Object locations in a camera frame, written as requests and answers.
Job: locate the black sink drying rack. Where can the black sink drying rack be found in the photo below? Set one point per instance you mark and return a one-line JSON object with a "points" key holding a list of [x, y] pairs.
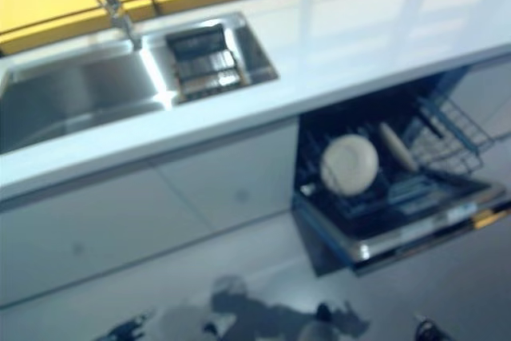
{"points": [[207, 63]]}

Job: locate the stainless steel sink basin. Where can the stainless steel sink basin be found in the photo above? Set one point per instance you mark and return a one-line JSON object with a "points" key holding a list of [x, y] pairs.
{"points": [[80, 89]]}

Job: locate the robot right leg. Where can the robot right leg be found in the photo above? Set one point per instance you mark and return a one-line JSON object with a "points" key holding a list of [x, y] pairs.
{"points": [[319, 327]]}

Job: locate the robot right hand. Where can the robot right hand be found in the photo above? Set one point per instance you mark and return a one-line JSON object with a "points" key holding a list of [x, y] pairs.
{"points": [[427, 329]]}

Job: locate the black built-in dishwasher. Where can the black built-in dishwasher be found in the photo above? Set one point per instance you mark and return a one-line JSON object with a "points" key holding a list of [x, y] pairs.
{"points": [[359, 233]]}

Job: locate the chrome gooseneck kitchen faucet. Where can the chrome gooseneck kitchen faucet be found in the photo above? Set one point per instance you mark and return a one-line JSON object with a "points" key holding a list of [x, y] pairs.
{"points": [[116, 13]]}

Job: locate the cream ceramic plate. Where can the cream ceramic plate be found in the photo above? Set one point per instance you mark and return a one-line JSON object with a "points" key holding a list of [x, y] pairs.
{"points": [[399, 147], [349, 167]]}

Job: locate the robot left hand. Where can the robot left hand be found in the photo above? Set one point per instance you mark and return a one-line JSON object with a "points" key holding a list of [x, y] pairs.
{"points": [[127, 329]]}

